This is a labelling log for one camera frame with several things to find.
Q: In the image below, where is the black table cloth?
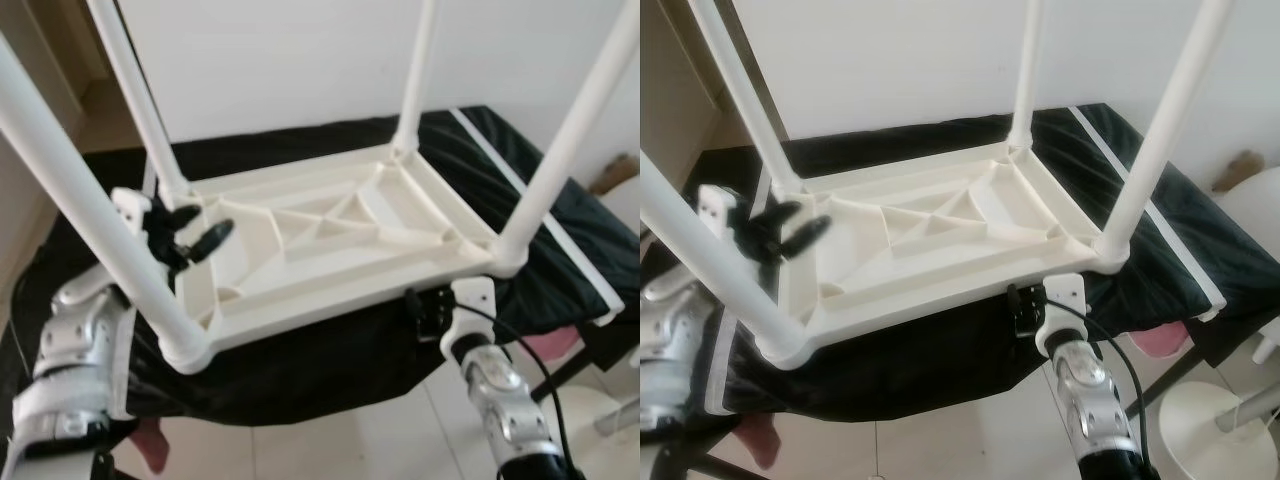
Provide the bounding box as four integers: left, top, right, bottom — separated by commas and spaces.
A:
640, 103, 1280, 421
0, 105, 641, 431

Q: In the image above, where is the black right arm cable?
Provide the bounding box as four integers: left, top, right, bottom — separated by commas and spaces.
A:
450, 300, 576, 480
1045, 297, 1151, 471

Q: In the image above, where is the white plastic children table top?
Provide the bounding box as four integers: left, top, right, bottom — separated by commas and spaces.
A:
765, 138, 1129, 371
160, 140, 529, 376

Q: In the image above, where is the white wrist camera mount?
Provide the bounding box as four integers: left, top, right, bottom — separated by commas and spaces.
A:
440, 280, 496, 361
1040, 273, 1089, 356
698, 183, 741, 236
110, 188, 153, 236

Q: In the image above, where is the brown object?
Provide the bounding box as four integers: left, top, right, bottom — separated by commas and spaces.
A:
590, 155, 638, 196
1210, 150, 1263, 193

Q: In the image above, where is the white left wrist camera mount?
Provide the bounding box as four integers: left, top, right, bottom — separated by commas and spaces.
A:
110, 188, 153, 236
698, 183, 741, 236

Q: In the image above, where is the white rounded plastic appliance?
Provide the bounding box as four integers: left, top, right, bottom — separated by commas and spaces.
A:
600, 175, 641, 236
1215, 165, 1280, 261

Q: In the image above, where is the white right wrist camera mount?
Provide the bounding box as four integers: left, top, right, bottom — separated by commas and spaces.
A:
440, 280, 496, 361
1040, 273, 1089, 356

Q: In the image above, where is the black metal table leg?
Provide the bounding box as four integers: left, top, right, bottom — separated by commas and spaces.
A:
660, 440, 771, 480
530, 345, 601, 401
1125, 335, 1216, 419

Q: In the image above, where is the white plastic table leg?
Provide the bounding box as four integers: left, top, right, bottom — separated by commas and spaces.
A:
640, 150, 811, 371
0, 35, 213, 376
1005, 0, 1046, 151
392, 0, 441, 156
688, 0, 804, 196
490, 0, 641, 276
1095, 0, 1236, 271
88, 0, 191, 206

